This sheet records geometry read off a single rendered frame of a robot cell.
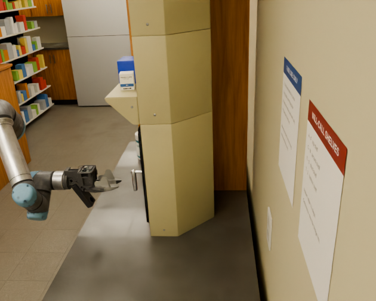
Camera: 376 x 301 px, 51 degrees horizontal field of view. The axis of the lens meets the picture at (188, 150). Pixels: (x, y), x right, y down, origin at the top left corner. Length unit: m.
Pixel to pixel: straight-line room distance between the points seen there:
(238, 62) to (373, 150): 1.30
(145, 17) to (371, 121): 0.98
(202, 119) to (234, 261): 0.53
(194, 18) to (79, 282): 0.97
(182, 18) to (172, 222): 0.75
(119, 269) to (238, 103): 0.84
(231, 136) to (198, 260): 0.60
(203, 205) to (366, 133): 1.23
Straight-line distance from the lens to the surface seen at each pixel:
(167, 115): 1.36
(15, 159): 1.54
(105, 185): 1.54
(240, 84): 1.70
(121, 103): 1.37
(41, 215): 1.59
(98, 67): 6.57
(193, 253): 1.50
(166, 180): 1.46
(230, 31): 1.66
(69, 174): 1.58
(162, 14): 1.29
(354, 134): 0.47
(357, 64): 0.47
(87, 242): 1.63
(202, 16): 1.40
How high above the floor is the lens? 1.86
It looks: 23 degrees down
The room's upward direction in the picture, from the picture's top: 3 degrees counter-clockwise
